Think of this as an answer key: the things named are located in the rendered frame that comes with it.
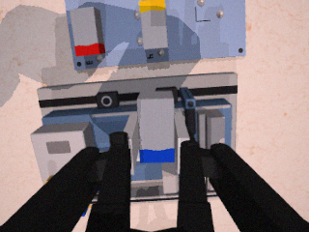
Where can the white block with yellow end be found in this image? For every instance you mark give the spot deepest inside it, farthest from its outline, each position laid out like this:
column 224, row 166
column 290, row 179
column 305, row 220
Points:
column 153, row 22

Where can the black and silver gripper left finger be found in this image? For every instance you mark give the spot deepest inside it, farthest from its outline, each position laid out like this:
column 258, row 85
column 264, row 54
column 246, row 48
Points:
column 60, row 203

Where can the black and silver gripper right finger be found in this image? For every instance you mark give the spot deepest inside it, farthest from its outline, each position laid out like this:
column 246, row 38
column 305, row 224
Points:
column 251, row 202

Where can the grey block with blue end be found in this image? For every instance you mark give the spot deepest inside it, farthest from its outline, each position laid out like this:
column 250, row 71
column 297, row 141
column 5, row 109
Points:
column 155, row 112

